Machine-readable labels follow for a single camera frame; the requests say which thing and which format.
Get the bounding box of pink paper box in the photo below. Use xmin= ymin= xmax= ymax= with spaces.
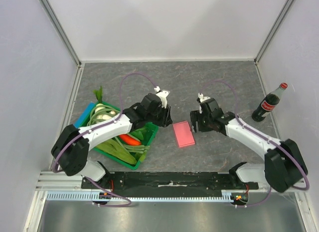
xmin=173 ymin=121 xmax=195 ymax=148

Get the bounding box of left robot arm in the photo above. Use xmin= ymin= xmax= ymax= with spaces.
xmin=51 ymin=90 xmax=172 ymax=189

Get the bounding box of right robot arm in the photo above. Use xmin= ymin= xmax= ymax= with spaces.
xmin=190 ymin=94 xmax=310 ymax=193

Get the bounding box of orange carrot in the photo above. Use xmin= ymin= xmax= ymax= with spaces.
xmin=118 ymin=134 xmax=142 ymax=146

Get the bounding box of green plastic basket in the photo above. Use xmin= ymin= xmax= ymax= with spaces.
xmin=93 ymin=102 xmax=158 ymax=170

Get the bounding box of green leafy vegetable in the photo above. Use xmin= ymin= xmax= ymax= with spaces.
xmin=95 ymin=128 xmax=150 ymax=165

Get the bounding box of green long beans bundle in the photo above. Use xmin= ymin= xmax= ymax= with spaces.
xmin=87 ymin=103 xmax=120 ymax=126

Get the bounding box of cola glass bottle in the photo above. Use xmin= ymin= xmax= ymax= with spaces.
xmin=252 ymin=83 xmax=288 ymax=122

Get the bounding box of blue flat board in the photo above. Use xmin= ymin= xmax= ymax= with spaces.
xmin=74 ymin=102 xmax=96 ymax=128

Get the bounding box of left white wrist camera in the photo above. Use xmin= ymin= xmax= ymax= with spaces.
xmin=154 ymin=86 xmax=170 ymax=108

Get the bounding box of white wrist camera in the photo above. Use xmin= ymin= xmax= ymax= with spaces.
xmin=197 ymin=93 xmax=211 ymax=103
xmin=154 ymin=86 xmax=170 ymax=108

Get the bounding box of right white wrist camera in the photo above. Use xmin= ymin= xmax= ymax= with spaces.
xmin=197 ymin=93 xmax=211 ymax=103

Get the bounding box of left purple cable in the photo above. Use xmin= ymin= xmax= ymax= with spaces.
xmin=52 ymin=72 xmax=160 ymax=207

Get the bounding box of purple cable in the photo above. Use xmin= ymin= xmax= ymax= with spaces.
xmin=52 ymin=72 xmax=160 ymax=207
xmin=199 ymin=79 xmax=311 ymax=209

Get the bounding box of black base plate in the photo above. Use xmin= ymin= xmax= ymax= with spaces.
xmin=81 ymin=171 xmax=260 ymax=198

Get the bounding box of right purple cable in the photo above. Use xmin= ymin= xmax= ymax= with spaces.
xmin=199 ymin=79 xmax=311 ymax=209

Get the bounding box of grey cable duct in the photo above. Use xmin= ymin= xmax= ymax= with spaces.
xmin=46 ymin=191 xmax=234 ymax=203

